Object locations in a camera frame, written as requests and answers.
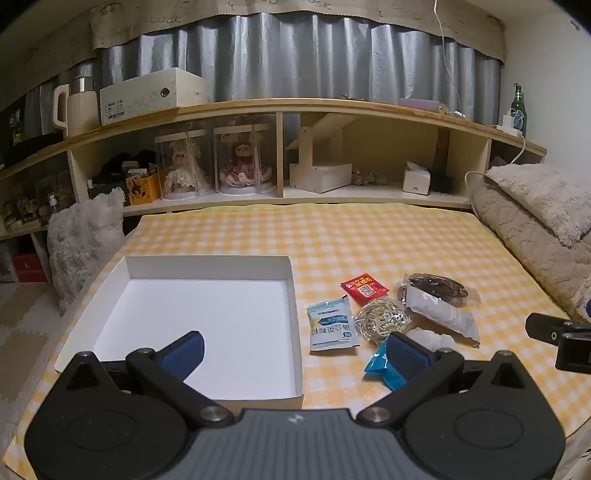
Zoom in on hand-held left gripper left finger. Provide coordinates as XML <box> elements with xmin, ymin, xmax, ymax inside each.
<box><xmin>54</xmin><ymin>330</ymin><xmax>235</xmax><ymax>428</ymax></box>

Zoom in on yellow printed box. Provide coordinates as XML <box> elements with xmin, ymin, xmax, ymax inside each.
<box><xmin>126</xmin><ymin>168</ymin><xmax>160</xmax><ymax>206</ymax></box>

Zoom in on beige printed valance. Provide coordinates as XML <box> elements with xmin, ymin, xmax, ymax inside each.
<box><xmin>0</xmin><ymin>0</ymin><xmax>506</xmax><ymax>63</ymax></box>

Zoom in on white tissue box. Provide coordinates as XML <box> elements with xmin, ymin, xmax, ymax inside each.
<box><xmin>403</xmin><ymin>161</ymin><xmax>432</xmax><ymax>195</ymax></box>

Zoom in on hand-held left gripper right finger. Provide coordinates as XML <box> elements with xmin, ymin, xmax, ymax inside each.
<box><xmin>355</xmin><ymin>332</ymin><xmax>536</xmax><ymax>428</ymax></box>

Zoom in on wooden stand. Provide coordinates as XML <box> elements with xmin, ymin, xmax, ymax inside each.
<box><xmin>285</xmin><ymin>112</ymin><xmax>361</xmax><ymax>193</ymax></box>

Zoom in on red box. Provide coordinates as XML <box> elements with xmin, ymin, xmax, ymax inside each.
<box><xmin>11</xmin><ymin>253</ymin><xmax>49</xmax><ymax>283</ymax></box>

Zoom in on cream thermos jug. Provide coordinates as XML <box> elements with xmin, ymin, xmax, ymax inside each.
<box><xmin>52</xmin><ymin>76</ymin><xmax>100</xmax><ymax>138</ymax></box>

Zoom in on black plush items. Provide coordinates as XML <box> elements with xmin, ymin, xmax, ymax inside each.
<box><xmin>88</xmin><ymin>151</ymin><xmax>155</xmax><ymax>200</ymax></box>

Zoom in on small figurines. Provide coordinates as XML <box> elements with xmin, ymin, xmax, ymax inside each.
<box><xmin>352</xmin><ymin>170</ymin><xmax>391</xmax><ymax>186</ymax></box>

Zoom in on white storage box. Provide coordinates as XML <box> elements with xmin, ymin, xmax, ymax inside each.
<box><xmin>99</xmin><ymin>68</ymin><xmax>208</xmax><ymax>126</ymax></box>

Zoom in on pink flat box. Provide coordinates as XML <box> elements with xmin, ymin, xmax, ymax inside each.
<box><xmin>399</xmin><ymin>97</ymin><xmax>438</xmax><ymax>112</ymax></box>

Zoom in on cream doll in clear case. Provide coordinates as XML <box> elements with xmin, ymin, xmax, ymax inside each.
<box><xmin>154</xmin><ymin>129</ymin><xmax>215</xmax><ymax>200</ymax></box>

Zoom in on teal packet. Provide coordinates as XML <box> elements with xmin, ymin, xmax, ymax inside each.
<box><xmin>364</xmin><ymin>344</ymin><xmax>404</xmax><ymax>392</ymax></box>

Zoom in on yellow checked tablecloth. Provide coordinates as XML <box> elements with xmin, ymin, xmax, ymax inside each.
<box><xmin>14</xmin><ymin>203</ymin><xmax>591</xmax><ymax>444</ymax></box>

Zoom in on white cable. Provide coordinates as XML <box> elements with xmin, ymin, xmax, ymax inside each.
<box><xmin>433</xmin><ymin>0</ymin><xmax>462</xmax><ymax>116</ymax></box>
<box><xmin>464</xmin><ymin>135</ymin><xmax>527</xmax><ymax>213</ymax></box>

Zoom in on white cardboard box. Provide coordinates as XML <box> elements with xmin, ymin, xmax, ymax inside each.
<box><xmin>54</xmin><ymin>255</ymin><xmax>304</xmax><ymax>409</ymax></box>

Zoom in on cluster of small jars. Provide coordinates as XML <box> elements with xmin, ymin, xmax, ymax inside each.
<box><xmin>0</xmin><ymin>170</ymin><xmax>75</xmax><ymax>234</ymax></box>

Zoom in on grey fluffy cushion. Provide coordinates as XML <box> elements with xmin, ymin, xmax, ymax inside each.
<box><xmin>47</xmin><ymin>188</ymin><xmax>126</xmax><ymax>315</ymax></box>

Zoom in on beige cord bundle bag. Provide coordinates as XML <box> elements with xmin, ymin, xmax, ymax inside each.
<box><xmin>353</xmin><ymin>298</ymin><xmax>414</xmax><ymax>344</ymax></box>

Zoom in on beige quilted blanket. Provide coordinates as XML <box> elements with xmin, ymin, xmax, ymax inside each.
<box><xmin>470</xmin><ymin>182</ymin><xmax>591</xmax><ymax>324</ymax></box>

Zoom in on small clear bag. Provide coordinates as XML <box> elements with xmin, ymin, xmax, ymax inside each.
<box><xmin>409</xmin><ymin>327</ymin><xmax>455</xmax><ymax>354</ymax></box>

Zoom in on pink doll in clear case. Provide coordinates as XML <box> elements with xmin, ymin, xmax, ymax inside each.
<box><xmin>213</xmin><ymin>124</ymin><xmax>277</xmax><ymax>197</ymax></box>

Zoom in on brown cord clear bag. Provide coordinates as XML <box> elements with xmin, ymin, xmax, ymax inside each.
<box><xmin>405</xmin><ymin>288</ymin><xmax>481</xmax><ymax>348</ymax></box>

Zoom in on white charger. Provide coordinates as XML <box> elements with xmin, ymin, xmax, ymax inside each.
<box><xmin>496</xmin><ymin>113</ymin><xmax>525</xmax><ymax>136</ymax></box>

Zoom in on blue and white packet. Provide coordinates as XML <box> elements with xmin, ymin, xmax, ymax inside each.
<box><xmin>307</xmin><ymin>295</ymin><xmax>361</xmax><ymax>352</ymax></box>

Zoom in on beige fluffy pillow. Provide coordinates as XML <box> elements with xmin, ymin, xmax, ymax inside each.
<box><xmin>485</xmin><ymin>164</ymin><xmax>591</xmax><ymax>247</ymax></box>

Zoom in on red packet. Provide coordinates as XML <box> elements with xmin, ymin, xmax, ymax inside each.
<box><xmin>340</xmin><ymin>273</ymin><xmax>389</xmax><ymax>304</ymax></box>

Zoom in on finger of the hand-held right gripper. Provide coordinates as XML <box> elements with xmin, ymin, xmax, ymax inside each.
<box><xmin>525</xmin><ymin>312</ymin><xmax>583</xmax><ymax>345</ymax></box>

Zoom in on dark cord pendant bag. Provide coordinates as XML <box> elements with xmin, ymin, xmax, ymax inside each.
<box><xmin>399</xmin><ymin>272</ymin><xmax>482</xmax><ymax>309</ymax></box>

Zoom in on silver curtain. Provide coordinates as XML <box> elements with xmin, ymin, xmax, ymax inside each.
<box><xmin>23</xmin><ymin>11</ymin><xmax>504</xmax><ymax>127</ymax></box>

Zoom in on wooden shelf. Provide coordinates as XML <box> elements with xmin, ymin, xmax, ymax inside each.
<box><xmin>0</xmin><ymin>98</ymin><xmax>548</xmax><ymax>241</ymax></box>

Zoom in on green glass bottle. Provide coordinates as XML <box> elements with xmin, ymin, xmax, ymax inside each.
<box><xmin>509</xmin><ymin>83</ymin><xmax>528</xmax><ymax>137</ymax></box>

